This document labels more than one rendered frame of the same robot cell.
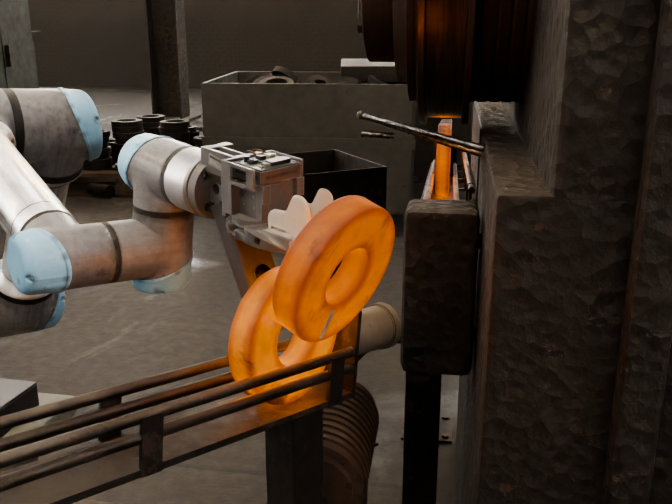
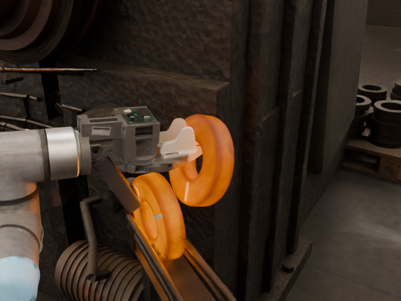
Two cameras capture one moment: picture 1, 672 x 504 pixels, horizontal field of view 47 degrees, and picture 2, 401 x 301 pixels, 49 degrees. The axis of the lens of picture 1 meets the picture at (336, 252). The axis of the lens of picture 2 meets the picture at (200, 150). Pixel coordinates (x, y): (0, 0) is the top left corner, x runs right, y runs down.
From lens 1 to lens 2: 78 cm
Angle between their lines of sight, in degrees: 63
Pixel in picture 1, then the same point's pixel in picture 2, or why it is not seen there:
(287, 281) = (224, 174)
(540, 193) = (224, 83)
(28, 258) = (27, 285)
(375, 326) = not seen: hidden behind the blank
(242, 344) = (179, 231)
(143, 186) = (15, 179)
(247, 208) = (141, 151)
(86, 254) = (35, 254)
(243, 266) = (132, 191)
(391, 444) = not seen: outside the picture
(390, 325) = not seen: hidden behind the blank
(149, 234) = (30, 214)
